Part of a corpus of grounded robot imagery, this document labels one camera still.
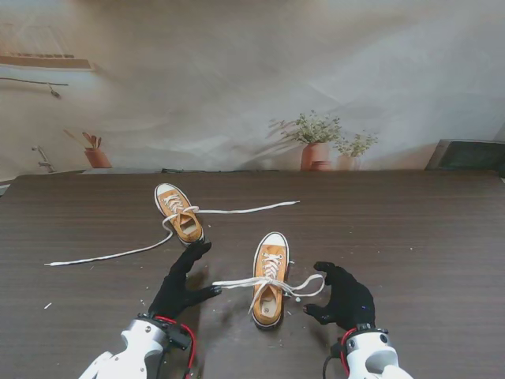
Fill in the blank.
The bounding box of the red right wrist cable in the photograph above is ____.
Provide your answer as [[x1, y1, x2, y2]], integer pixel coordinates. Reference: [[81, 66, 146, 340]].
[[339, 329, 356, 376]]

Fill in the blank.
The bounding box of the yellow canvas sneaker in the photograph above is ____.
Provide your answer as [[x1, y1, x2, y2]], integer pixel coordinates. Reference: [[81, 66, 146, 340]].
[[251, 231, 290, 331], [153, 182, 206, 249]]

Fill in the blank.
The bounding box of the printed kitchen backdrop cloth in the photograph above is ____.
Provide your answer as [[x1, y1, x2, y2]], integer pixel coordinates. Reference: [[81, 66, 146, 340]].
[[0, 0, 505, 174]]

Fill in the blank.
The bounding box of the red wrist cable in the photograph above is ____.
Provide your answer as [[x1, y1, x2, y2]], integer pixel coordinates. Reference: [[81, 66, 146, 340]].
[[153, 315, 197, 370], [339, 329, 356, 376]]

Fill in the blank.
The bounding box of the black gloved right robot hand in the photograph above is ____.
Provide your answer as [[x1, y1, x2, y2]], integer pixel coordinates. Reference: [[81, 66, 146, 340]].
[[302, 261, 376, 332]]

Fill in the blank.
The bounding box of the white shoelace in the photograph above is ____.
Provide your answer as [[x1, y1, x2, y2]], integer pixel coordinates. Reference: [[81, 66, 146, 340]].
[[43, 193, 301, 267], [211, 254, 327, 316]]

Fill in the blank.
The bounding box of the red left wrist cable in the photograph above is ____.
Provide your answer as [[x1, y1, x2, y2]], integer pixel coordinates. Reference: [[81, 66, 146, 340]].
[[153, 315, 197, 370]]

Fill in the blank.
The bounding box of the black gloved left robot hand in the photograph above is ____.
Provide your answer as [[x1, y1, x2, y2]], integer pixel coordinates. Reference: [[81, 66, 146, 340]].
[[148, 241, 223, 321]]

